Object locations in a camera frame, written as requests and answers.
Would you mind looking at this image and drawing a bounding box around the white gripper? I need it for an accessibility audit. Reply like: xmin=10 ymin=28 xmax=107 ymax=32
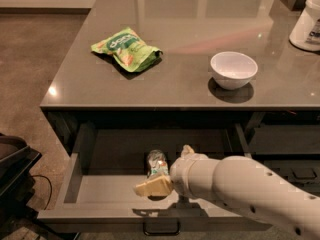
xmin=134 ymin=145 xmax=219 ymax=199

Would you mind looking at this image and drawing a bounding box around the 7up soda can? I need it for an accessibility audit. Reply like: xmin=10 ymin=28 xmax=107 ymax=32
xmin=147 ymin=150 xmax=169 ymax=176

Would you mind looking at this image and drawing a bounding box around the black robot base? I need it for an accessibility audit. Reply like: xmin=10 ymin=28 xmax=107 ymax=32
xmin=0 ymin=134 xmax=42 ymax=225

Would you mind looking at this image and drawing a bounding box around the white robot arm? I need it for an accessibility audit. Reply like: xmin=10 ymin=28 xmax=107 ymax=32
xmin=134 ymin=145 xmax=320 ymax=240

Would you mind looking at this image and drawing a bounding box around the open grey top drawer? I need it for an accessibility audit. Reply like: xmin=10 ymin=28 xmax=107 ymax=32
xmin=38 ymin=123 xmax=270 ymax=233

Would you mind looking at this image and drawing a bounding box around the grey kitchen counter cabinet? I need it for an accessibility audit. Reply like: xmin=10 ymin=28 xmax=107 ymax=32
xmin=41 ymin=0 xmax=320 ymax=155

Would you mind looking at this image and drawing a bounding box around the closed lower right drawer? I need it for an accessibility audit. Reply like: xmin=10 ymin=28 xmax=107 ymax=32
xmin=264 ymin=160 xmax=320 ymax=195

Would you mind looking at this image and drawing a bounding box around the white bowl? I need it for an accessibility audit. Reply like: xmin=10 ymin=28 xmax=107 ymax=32
xmin=210 ymin=51 xmax=258 ymax=90

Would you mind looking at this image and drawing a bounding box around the green chip bag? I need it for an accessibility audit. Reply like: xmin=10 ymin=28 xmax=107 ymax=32
xmin=91 ymin=27 xmax=162 ymax=73

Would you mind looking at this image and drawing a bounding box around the white plastic jar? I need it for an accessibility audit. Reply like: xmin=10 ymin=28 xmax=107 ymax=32
xmin=289 ymin=0 xmax=320 ymax=52

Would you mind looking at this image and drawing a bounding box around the metal drawer handle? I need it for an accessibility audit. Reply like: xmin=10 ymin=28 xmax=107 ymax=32
xmin=142 ymin=221 xmax=181 ymax=236

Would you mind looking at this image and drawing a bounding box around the black cable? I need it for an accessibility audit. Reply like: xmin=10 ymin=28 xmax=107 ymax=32
xmin=31 ymin=173 xmax=54 ymax=210

